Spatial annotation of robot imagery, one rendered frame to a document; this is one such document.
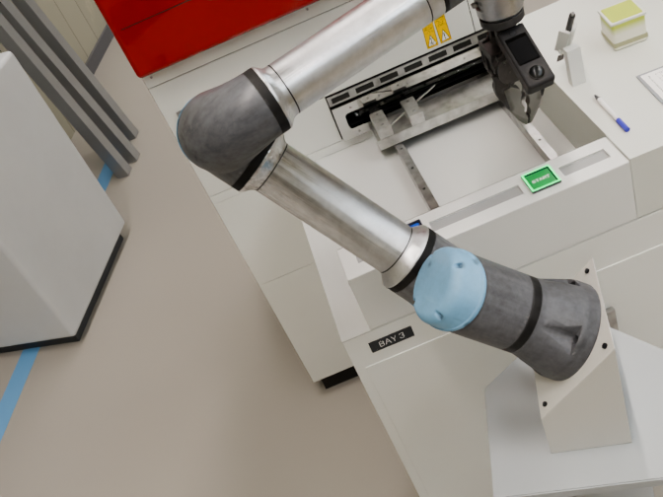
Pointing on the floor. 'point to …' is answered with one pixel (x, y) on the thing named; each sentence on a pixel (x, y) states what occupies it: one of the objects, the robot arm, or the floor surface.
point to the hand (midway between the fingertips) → (528, 118)
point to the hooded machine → (46, 223)
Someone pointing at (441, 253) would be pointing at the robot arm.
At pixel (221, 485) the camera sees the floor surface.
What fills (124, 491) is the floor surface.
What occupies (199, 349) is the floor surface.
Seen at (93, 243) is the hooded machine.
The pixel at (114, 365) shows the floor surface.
